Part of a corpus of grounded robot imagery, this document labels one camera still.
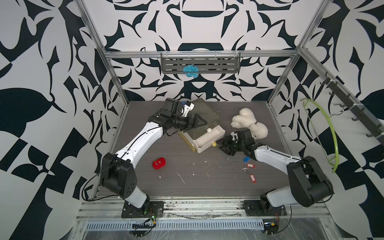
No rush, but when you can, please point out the white drawer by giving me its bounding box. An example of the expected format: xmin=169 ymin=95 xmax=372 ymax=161
xmin=191 ymin=126 xmax=226 ymax=154

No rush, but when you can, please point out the drawer unit olive cream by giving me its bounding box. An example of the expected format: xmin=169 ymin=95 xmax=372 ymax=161
xmin=178 ymin=99 xmax=226 ymax=153

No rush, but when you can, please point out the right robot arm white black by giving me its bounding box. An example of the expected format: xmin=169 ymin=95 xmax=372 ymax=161
xmin=217 ymin=131 xmax=334 ymax=216

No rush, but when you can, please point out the white slotted cable duct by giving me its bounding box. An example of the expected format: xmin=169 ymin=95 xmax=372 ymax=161
xmin=86 ymin=219 xmax=264 ymax=231

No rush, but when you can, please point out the white plush polar bear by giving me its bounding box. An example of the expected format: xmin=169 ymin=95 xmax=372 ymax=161
xmin=231 ymin=108 xmax=269 ymax=140

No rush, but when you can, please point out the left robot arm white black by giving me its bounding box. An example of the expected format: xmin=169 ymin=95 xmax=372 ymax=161
xmin=100 ymin=110 xmax=207 ymax=209

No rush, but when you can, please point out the dark wall hook rail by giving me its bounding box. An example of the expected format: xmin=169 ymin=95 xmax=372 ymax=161
xmin=320 ymin=72 xmax=384 ymax=145

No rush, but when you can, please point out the red toy with eyes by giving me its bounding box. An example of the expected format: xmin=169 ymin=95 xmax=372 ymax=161
xmin=152 ymin=158 xmax=166 ymax=170

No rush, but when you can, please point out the green clothes hanger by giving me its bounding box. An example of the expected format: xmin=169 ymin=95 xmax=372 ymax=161
xmin=300 ymin=98 xmax=340 ymax=174

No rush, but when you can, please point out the teal crumpled scrunchie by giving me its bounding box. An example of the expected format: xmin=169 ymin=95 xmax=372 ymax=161
xmin=183 ymin=65 xmax=200 ymax=79

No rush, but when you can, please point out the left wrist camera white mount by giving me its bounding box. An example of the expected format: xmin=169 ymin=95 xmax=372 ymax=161
xmin=182 ymin=101 xmax=195 ymax=118

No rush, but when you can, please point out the grey slotted wall shelf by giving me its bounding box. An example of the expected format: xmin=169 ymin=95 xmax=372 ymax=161
xmin=160 ymin=52 xmax=241 ymax=74

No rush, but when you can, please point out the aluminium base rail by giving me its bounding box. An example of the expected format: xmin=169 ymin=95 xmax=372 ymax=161
xmin=76 ymin=197 xmax=331 ymax=221

